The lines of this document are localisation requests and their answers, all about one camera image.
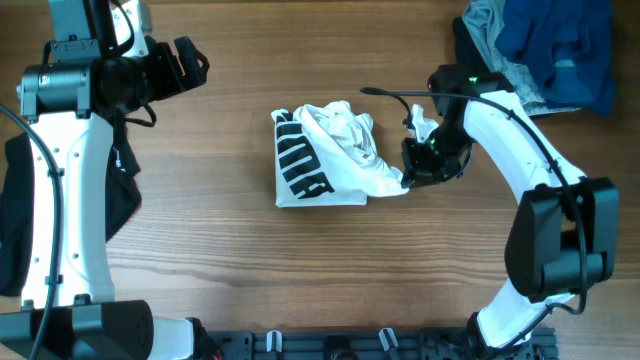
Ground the white t-shirt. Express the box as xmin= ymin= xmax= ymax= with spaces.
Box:
xmin=271 ymin=100 xmax=408 ymax=208

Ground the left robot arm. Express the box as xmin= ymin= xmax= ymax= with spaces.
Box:
xmin=1 ymin=1 xmax=220 ymax=359

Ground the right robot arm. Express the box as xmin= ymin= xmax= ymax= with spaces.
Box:
xmin=401 ymin=65 xmax=619 ymax=359

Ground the black garment with logo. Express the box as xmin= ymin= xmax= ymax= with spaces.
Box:
xmin=1 ymin=120 xmax=141 ymax=297

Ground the light grey denim garment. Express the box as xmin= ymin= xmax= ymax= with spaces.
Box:
xmin=462 ymin=0 xmax=579 ymax=118

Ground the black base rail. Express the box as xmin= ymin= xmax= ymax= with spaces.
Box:
xmin=209 ymin=328 xmax=559 ymax=360

